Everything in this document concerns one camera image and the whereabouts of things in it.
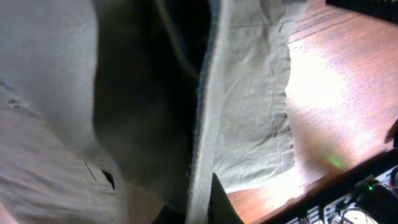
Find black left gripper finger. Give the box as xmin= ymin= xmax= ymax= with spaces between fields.
xmin=208 ymin=173 xmax=244 ymax=224

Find khaki green shorts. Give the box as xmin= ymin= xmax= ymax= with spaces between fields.
xmin=1 ymin=0 xmax=306 ymax=223

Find electronics board below table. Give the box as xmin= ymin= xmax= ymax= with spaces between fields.
xmin=274 ymin=165 xmax=397 ymax=224

